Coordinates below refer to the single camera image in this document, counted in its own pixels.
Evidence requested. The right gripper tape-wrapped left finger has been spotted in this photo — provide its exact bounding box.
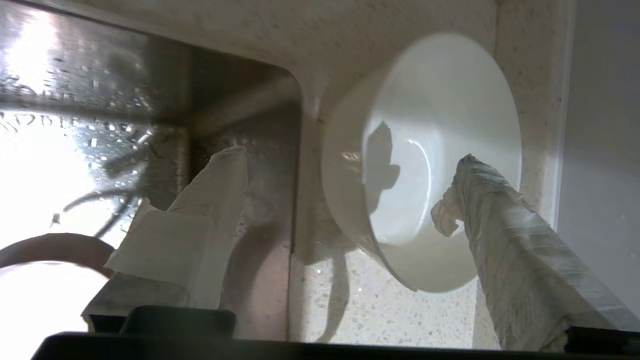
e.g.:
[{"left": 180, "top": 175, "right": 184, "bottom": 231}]
[{"left": 82, "top": 145, "right": 249, "bottom": 331}]

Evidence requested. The pink plastic bowl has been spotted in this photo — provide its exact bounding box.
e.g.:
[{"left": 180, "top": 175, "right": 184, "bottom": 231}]
[{"left": 0, "top": 232, "right": 117, "bottom": 346}]

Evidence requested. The white plastic bowl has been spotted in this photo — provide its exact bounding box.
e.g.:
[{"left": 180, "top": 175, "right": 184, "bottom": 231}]
[{"left": 321, "top": 32, "right": 523, "bottom": 294}]

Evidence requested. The right gripper tape-wrapped right finger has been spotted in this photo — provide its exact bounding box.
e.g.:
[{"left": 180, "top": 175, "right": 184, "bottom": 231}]
[{"left": 431, "top": 154, "right": 640, "bottom": 351}]

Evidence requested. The stainless steel sink basin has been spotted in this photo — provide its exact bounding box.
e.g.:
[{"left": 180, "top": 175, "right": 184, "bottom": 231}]
[{"left": 0, "top": 0, "right": 303, "bottom": 341}]

